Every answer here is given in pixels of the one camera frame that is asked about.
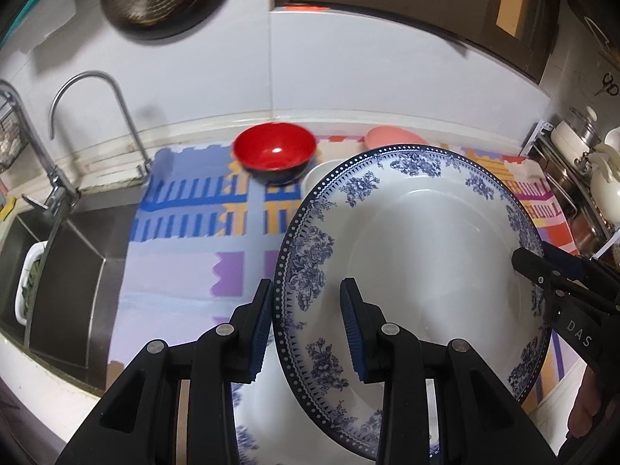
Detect person's right hand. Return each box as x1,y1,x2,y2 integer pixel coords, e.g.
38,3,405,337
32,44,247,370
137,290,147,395
568,363,606,439

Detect small blue floral plate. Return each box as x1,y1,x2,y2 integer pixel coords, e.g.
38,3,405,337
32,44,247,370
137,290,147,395
272,144,553,451

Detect white bowl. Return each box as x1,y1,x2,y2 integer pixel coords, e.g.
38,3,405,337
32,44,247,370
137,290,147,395
303,159,347,199

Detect pink bowl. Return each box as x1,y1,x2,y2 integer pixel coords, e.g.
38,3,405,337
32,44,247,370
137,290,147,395
364,126,429,152

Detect chrome kitchen faucet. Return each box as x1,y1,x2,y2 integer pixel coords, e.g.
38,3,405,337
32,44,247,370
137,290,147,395
0,80,81,214

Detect steel sink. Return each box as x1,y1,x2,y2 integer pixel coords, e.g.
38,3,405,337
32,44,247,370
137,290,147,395
0,201,139,393

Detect black round pan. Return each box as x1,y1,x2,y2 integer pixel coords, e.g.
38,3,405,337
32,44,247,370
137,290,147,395
101,0,240,42

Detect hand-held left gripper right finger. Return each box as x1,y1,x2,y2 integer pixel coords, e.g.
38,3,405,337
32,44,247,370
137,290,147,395
339,277,534,465

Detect white and metal pot rack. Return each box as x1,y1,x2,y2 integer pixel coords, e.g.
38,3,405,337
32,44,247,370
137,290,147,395
523,121,620,262

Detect white sink basket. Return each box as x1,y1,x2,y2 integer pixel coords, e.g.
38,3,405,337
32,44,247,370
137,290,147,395
15,241,49,325

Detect colourful patchwork mat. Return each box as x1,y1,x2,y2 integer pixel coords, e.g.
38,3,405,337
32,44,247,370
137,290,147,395
107,133,589,427

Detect black scissors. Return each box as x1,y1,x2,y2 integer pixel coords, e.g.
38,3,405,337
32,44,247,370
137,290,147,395
593,74,620,98

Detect cream ceramic pot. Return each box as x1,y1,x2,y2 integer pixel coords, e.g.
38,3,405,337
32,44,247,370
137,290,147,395
588,126,620,224

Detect red and black bowl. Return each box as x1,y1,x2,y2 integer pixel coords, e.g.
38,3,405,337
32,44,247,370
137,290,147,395
232,123,318,186

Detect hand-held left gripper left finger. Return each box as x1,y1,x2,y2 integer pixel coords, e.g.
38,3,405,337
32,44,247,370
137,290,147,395
54,278,274,465

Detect large blue floral plate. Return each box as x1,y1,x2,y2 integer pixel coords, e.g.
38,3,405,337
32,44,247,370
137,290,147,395
230,358,444,465

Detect green tissue paper pack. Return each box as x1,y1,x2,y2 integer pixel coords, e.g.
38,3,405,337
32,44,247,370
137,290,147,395
7,0,110,52

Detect black wire sink caddy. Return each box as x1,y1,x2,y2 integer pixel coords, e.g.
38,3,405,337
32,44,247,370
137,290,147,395
0,97,25,175

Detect dark steel pot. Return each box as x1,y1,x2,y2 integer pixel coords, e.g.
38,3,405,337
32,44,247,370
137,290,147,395
547,155,589,214

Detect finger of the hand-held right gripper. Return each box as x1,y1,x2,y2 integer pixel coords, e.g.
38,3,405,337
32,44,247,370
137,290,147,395
542,241,620,296
512,247,620,315

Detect dark wooden window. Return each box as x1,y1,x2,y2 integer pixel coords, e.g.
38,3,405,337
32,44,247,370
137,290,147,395
271,0,563,83

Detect slim gooseneck faucet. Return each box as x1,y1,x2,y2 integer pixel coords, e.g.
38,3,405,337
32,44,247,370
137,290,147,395
47,72,152,177

